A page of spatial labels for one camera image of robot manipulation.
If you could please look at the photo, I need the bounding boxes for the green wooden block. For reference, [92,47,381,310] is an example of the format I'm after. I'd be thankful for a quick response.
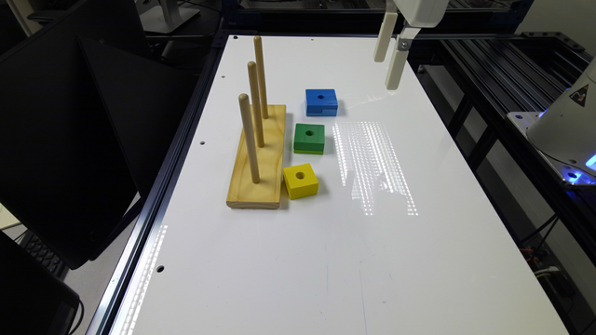
[293,123,325,154]

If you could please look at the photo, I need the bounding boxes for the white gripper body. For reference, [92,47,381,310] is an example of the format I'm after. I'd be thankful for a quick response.
[394,0,449,28]

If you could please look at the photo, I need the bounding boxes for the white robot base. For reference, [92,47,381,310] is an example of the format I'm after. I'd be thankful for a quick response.
[508,62,595,188]

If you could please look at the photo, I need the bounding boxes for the black aluminium frame rails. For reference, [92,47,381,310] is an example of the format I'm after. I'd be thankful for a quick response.
[409,36,595,260]

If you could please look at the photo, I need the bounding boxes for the wooden base board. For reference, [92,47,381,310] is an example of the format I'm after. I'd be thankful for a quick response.
[226,104,286,209]

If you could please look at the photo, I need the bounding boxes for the blue wooden block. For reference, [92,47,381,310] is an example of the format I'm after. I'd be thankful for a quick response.
[305,89,338,116]

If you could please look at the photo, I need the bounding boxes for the middle wooden peg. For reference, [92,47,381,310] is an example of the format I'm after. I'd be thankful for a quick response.
[247,61,264,148]

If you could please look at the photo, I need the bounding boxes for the near wooden peg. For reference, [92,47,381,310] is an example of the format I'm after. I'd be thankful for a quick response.
[238,93,260,183]

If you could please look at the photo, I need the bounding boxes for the black monitor left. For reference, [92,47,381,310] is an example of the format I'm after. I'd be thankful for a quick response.
[0,0,187,271]

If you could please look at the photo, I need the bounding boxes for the far wooden peg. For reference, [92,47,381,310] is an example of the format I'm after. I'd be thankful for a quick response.
[253,35,268,119]

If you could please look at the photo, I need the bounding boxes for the yellow wooden block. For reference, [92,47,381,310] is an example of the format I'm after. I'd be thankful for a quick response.
[283,164,318,200]

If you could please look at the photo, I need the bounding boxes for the black laptop corner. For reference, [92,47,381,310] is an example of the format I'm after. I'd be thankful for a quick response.
[1,234,79,335]

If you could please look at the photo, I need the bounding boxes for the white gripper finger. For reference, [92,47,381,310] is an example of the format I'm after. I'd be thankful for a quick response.
[386,26,420,90]
[373,12,399,62]

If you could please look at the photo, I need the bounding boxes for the wooden peg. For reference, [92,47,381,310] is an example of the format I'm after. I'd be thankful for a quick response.
[247,61,264,148]
[238,93,260,183]
[253,35,268,119]

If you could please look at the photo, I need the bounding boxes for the monitor stand silver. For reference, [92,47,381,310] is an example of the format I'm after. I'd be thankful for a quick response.
[140,0,200,34]

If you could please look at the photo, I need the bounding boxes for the black keyboard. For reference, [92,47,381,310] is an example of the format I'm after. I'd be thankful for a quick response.
[20,231,67,280]

